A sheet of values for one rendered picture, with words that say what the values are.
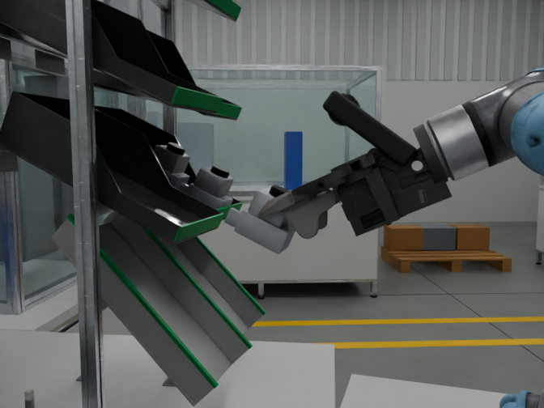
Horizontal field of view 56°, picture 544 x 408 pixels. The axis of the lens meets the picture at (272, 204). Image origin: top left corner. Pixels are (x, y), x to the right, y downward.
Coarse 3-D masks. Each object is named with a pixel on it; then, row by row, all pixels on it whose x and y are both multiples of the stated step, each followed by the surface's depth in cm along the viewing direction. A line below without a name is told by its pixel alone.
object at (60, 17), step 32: (0, 0) 63; (32, 0) 62; (64, 0) 61; (96, 0) 74; (32, 32) 63; (64, 32) 61; (96, 32) 60; (128, 32) 73; (96, 64) 60; (128, 64) 59; (160, 64) 72; (160, 96) 58; (192, 96) 61
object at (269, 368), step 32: (0, 352) 110; (32, 352) 110; (64, 352) 110; (128, 352) 110; (256, 352) 110; (288, 352) 110; (320, 352) 110; (0, 384) 96; (32, 384) 96; (64, 384) 96; (128, 384) 96; (160, 384) 96; (224, 384) 96; (256, 384) 96; (288, 384) 96; (320, 384) 96
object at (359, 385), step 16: (352, 384) 96; (368, 384) 96; (384, 384) 96; (400, 384) 96; (416, 384) 96; (352, 400) 90; (368, 400) 90; (384, 400) 90; (400, 400) 90; (416, 400) 90; (432, 400) 90; (448, 400) 90; (464, 400) 90; (480, 400) 90; (496, 400) 90
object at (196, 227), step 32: (32, 96) 67; (32, 128) 64; (64, 128) 63; (96, 128) 76; (128, 128) 74; (32, 160) 64; (64, 160) 63; (96, 160) 62; (128, 160) 75; (128, 192) 69; (160, 192) 74; (160, 224) 60; (192, 224) 62
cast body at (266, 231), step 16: (256, 192) 61; (272, 192) 61; (256, 208) 61; (240, 224) 62; (256, 224) 61; (272, 224) 61; (288, 224) 64; (256, 240) 62; (272, 240) 61; (288, 240) 63
